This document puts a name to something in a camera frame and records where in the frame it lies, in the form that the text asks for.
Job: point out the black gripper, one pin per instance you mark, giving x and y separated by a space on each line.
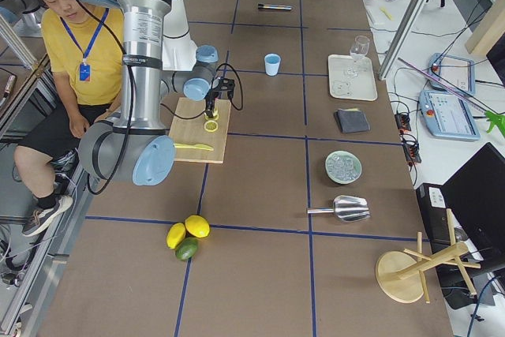
211 100

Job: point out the lemon slice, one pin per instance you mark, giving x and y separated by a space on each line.
211 126

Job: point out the steel muddler black tip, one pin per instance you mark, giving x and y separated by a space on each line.
273 7

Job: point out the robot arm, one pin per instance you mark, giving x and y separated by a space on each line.
158 55
28 11

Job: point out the light blue cup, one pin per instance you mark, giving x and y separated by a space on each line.
272 63

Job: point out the yellow lemon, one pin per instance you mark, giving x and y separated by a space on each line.
175 235
197 226

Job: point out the wooden cup tree stand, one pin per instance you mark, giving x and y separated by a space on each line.
401 274

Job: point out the wooden cutting board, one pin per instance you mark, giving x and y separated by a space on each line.
191 131

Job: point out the yellow plastic knife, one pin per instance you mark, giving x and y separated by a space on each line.
204 147

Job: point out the green lime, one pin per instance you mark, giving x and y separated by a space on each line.
187 248

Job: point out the grey folded cloth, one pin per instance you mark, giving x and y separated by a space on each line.
351 120

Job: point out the cream bear tray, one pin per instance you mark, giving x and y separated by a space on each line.
348 82

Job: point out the green bowl of ice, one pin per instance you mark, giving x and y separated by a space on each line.
343 167

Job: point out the person in yellow shirt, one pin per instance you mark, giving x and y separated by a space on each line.
86 63

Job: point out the clear wine glass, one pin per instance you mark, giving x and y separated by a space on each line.
358 52

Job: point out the metal ice scoop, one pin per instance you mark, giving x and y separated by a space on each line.
345 208

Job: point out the blue teach pendant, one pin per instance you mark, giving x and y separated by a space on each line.
452 70
446 116

